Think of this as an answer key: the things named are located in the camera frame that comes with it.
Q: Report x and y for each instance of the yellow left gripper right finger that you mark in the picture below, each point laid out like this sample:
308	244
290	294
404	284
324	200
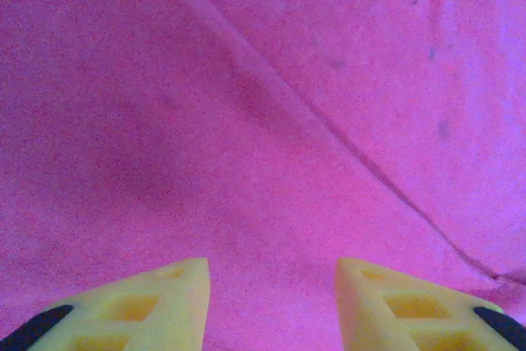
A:
370	318

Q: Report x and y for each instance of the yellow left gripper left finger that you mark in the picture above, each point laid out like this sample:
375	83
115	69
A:
172	310

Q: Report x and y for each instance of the red t-shirt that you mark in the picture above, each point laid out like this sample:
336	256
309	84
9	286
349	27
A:
263	121

